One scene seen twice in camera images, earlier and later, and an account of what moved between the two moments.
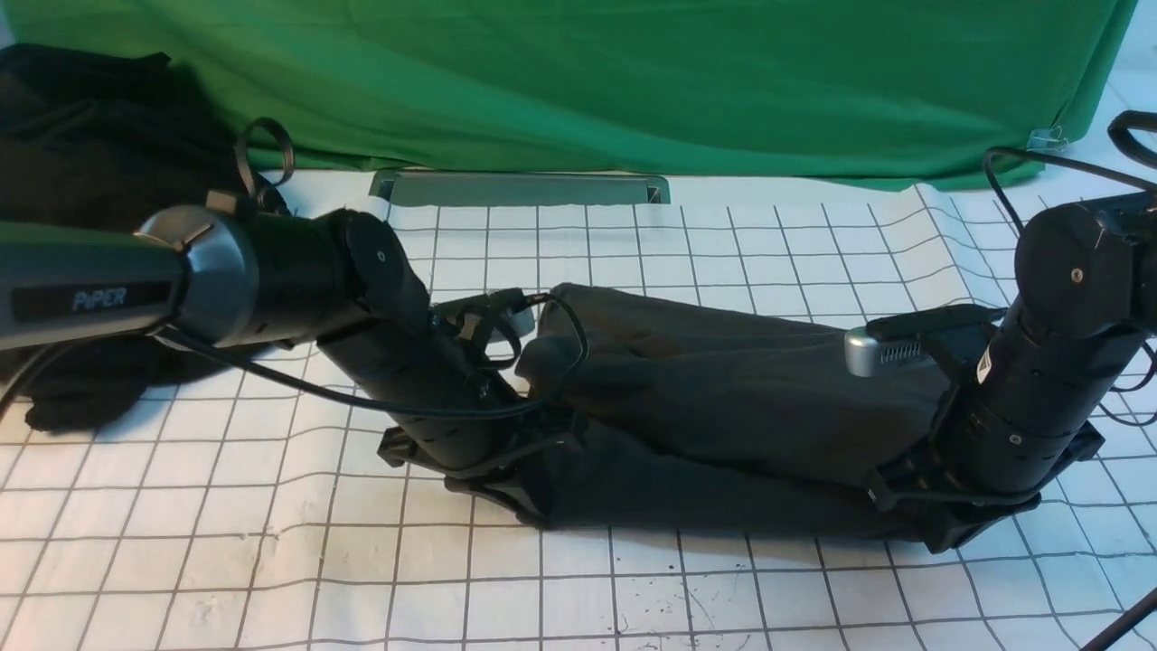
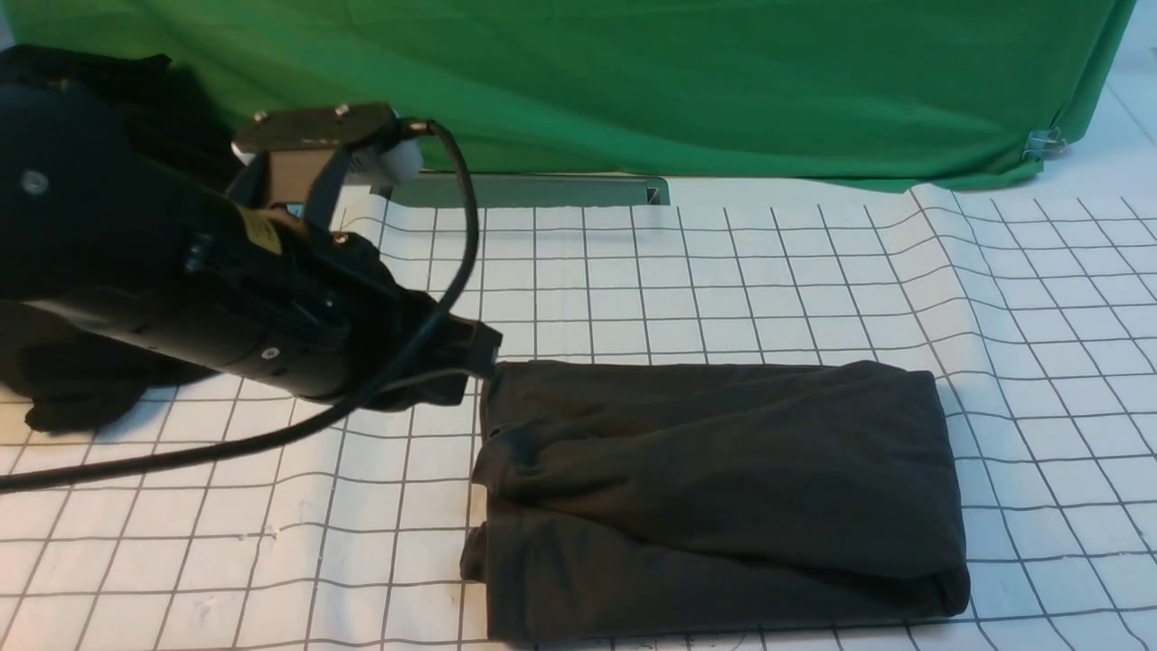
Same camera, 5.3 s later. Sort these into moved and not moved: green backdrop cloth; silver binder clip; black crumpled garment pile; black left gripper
Moved: black left gripper
Not moved: green backdrop cloth; black crumpled garment pile; silver binder clip
